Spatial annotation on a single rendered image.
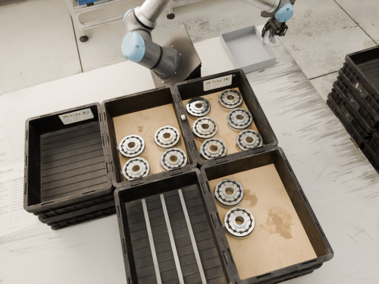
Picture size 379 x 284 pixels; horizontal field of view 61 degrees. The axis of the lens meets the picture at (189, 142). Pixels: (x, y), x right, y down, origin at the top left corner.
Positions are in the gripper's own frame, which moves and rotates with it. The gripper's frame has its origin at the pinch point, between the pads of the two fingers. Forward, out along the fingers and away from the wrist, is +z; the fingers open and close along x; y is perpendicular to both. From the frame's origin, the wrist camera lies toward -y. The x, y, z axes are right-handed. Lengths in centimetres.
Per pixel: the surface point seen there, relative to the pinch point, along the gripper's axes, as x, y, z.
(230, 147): -47, 56, 5
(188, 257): -76, 88, 13
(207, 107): -49, 36, 3
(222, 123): -45, 44, 4
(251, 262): -59, 97, 8
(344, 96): 54, 26, 23
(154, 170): -76, 53, 13
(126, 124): -80, 28, 15
